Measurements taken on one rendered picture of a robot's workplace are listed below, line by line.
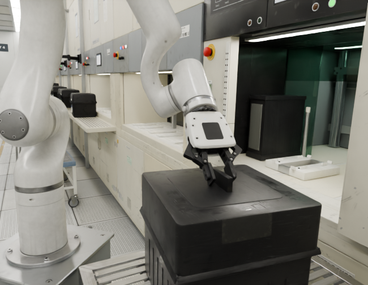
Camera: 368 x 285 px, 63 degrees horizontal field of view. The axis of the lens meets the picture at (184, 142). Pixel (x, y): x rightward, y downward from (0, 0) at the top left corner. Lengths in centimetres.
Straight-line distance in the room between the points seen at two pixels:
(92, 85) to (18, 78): 332
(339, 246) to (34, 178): 81
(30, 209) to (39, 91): 30
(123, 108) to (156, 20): 193
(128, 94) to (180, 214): 218
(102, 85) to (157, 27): 340
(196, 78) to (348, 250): 59
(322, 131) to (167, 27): 140
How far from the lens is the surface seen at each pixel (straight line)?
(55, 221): 89
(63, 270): 86
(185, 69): 77
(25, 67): 80
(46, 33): 80
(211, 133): 66
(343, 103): 192
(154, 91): 76
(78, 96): 351
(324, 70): 153
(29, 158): 87
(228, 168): 65
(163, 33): 74
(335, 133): 191
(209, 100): 70
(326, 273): 90
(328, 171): 132
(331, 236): 94
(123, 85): 262
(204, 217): 50
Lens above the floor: 123
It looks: 12 degrees down
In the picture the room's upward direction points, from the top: 1 degrees clockwise
